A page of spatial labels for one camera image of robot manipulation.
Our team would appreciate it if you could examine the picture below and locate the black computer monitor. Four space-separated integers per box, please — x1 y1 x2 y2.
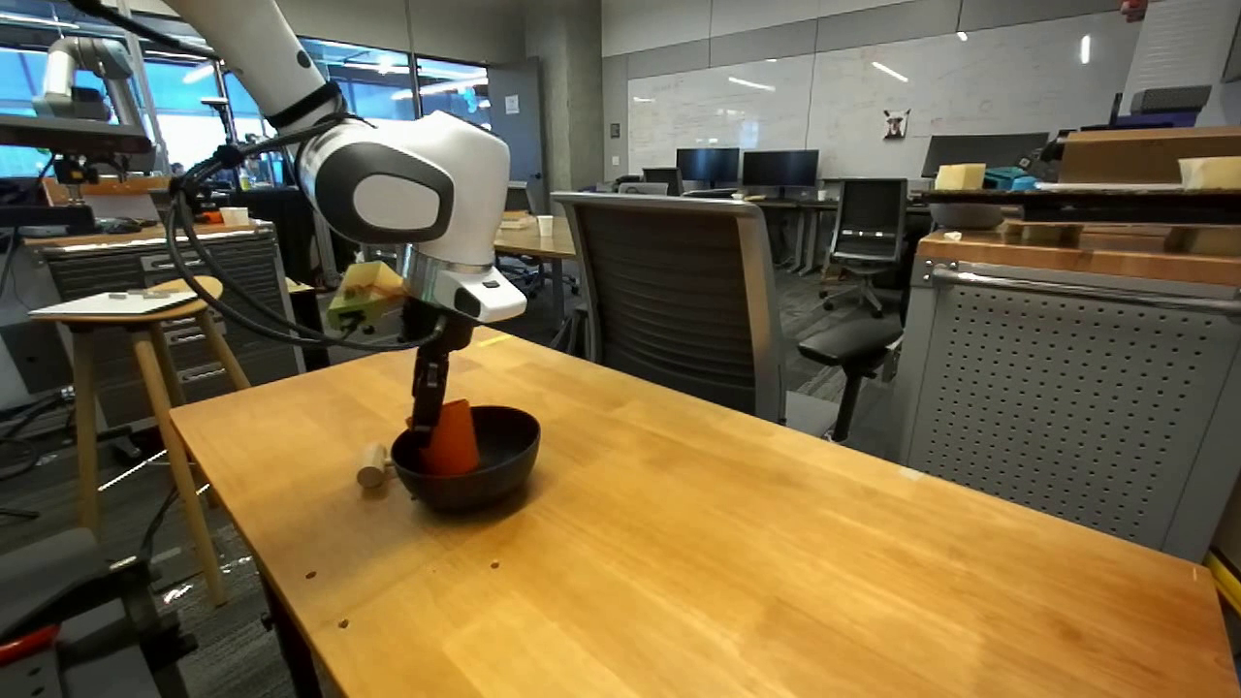
670 144 746 196
742 145 824 196

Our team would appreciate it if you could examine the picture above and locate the large wooden box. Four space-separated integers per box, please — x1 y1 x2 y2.
1054 122 1241 186

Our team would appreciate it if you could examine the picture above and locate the black bowl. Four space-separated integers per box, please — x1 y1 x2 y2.
387 401 542 518

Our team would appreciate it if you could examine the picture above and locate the wooden stool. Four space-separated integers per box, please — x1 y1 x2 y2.
56 272 256 606

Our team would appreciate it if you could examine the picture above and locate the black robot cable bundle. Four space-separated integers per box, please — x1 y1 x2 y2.
153 108 448 356

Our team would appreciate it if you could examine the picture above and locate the black office chair seat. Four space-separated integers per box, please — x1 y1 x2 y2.
795 310 907 447

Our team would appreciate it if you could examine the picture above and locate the grey mesh office chair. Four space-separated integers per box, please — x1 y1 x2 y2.
552 191 790 425

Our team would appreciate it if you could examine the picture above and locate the yellow tape strip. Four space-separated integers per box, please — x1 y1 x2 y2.
1205 555 1241 620

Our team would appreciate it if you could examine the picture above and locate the light wooden office desk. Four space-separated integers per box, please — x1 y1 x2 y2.
493 210 583 263

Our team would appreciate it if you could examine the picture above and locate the dark flat screen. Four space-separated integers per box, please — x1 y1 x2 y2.
919 131 1051 182

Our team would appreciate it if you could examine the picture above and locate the red handle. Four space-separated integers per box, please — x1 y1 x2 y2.
0 620 66 670

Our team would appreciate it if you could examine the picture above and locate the black mesh office chair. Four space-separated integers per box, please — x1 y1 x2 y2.
817 175 914 315

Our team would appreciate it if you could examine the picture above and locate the small wooden cylinder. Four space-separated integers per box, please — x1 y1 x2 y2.
352 440 397 494

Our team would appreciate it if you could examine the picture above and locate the white cylinder on shelf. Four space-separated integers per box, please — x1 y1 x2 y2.
34 33 83 108

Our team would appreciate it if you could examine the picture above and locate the yellow foam block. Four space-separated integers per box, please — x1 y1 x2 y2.
931 157 989 196
1174 153 1241 195

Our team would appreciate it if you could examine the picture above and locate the orange plastic cup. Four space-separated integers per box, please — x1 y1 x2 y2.
424 396 485 484

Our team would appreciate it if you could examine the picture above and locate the white board on stool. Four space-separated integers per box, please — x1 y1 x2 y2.
26 284 210 326

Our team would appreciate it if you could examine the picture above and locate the wrist camera with yellow mount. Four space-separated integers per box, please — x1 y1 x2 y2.
322 254 420 333

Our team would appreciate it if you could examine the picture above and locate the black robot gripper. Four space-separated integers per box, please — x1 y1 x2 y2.
402 299 481 439

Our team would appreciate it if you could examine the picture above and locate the grey drawer cabinet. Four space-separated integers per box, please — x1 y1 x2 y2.
26 219 309 429

